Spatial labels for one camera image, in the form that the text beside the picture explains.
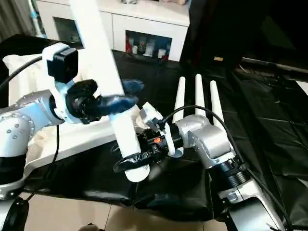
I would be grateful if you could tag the white plastic table top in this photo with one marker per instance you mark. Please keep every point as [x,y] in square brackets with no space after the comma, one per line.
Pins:
[72,139]

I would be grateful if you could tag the white plastic table leg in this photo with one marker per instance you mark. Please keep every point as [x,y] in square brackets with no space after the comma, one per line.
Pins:
[103,53]
[179,96]
[215,103]
[199,94]

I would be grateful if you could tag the white glass-door cabinet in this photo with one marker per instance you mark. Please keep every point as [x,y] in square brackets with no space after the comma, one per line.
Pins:
[154,19]

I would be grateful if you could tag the grey curtain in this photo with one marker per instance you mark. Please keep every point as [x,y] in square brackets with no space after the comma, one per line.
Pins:
[14,17]

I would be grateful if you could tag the black work surface mat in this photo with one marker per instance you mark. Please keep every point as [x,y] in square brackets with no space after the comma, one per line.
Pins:
[269,144]

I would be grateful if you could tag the dark black cabinet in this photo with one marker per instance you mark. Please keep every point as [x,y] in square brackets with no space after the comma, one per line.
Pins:
[250,24]

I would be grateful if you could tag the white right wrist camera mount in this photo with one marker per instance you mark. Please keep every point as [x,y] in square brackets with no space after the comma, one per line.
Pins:
[151,115]

